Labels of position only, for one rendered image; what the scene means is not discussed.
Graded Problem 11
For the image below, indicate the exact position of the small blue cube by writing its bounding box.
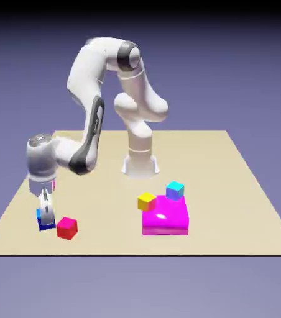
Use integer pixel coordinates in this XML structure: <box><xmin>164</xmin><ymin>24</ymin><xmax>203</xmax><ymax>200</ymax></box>
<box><xmin>36</xmin><ymin>207</ymin><xmax>57</xmax><ymax>232</ymax></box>

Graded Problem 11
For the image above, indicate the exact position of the large magenta box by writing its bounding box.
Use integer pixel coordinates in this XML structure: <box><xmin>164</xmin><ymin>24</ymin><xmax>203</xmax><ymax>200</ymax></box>
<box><xmin>142</xmin><ymin>194</ymin><xmax>189</xmax><ymax>236</ymax></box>

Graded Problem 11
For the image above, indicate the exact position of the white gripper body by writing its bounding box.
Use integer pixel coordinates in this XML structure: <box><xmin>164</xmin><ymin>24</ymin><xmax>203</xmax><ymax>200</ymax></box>
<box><xmin>38</xmin><ymin>186</ymin><xmax>56</xmax><ymax>226</ymax></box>

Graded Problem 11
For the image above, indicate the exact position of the small cyan cube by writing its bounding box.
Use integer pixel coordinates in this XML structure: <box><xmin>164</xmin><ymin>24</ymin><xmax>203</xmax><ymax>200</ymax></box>
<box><xmin>165</xmin><ymin>181</ymin><xmax>185</xmax><ymax>202</ymax></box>

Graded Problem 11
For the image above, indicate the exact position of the small yellow cube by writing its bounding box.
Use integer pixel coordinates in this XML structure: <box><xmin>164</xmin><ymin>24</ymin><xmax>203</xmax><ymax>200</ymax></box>
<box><xmin>137</xmin><ymin>191</ymin><xmax>157</xmax><ymax>212</ymax></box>

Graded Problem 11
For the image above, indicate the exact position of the small red cube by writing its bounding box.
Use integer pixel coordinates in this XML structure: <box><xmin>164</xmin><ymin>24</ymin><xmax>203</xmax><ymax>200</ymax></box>
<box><xmin>56</xmin><ymin>216</ymin><xmax>78</xmax><ymax>241</ymax></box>

